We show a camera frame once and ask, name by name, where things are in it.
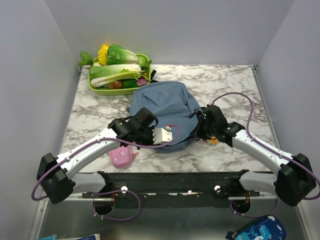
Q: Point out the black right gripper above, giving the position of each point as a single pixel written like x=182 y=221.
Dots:
x=199 y=132

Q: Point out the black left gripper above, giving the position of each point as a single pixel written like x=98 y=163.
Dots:
x=150 y=129

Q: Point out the purple Roald Dahl book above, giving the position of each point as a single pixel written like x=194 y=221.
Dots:
x=208 y=141

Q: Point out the blue fabric backpack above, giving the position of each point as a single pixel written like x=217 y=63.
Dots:
x=172 y=104

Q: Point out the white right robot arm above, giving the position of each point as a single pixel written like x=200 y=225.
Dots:
x=291 y=175

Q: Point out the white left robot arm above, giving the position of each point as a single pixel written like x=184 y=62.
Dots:
x=56 y=173

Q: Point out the pink pencil case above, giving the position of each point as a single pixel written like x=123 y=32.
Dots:
x=122 y=156

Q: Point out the purple onion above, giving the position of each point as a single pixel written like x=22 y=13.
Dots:
x=141 y=82

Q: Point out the brown mushroom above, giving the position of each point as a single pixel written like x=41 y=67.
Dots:
x=116 y=85

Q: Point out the green plastic vegetable tray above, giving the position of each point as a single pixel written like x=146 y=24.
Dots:
x=100 y=84

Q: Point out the white napa cabbage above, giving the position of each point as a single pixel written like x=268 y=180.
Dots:
x=107 y=70

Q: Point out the green lettuce head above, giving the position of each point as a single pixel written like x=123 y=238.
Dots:
x=117 y=55

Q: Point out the yellow flower vegetable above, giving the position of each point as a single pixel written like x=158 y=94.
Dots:
x=102 y=54

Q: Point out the blue shark pencil case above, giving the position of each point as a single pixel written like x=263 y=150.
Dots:
x=268 y=227

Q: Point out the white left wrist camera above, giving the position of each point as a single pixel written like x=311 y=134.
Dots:
x=162 y=135

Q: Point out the aluminium mounting rail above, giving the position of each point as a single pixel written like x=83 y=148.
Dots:
x=156 y=184

